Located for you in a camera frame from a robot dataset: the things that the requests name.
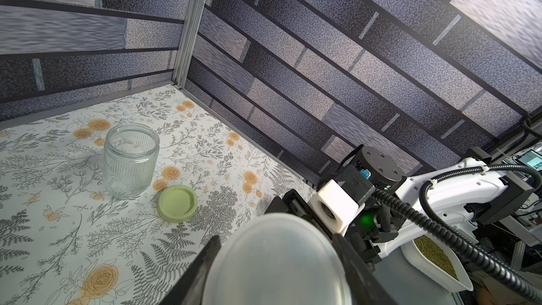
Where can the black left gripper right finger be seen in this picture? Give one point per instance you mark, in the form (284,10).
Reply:
(363,285)

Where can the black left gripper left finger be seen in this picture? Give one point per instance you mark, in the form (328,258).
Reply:
(188,290)

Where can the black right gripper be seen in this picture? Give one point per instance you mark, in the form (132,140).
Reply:
(293,204)

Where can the light green jar lid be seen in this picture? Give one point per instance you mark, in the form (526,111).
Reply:
(177,204)

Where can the clear ribbed glass jar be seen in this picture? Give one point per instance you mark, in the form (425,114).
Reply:
(130,157)

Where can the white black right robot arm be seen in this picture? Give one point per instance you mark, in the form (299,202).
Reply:
(474,189)

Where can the white tray of beans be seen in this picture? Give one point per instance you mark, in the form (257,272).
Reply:
(437,262)

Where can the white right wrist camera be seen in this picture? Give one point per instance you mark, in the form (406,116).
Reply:
(335,207)

